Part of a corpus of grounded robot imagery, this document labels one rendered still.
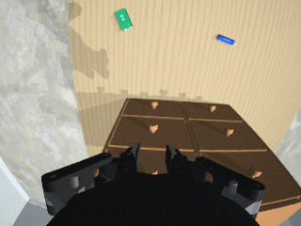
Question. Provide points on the small brown wooden chest of drawers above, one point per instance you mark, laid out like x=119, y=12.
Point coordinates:
x=271, y=215

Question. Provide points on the blue aa battery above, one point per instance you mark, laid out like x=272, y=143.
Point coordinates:
x=226, y=40

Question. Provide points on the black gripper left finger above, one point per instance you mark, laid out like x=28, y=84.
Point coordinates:
x=61, y=184

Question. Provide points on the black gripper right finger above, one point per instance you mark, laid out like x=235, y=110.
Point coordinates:
x=233, y=185

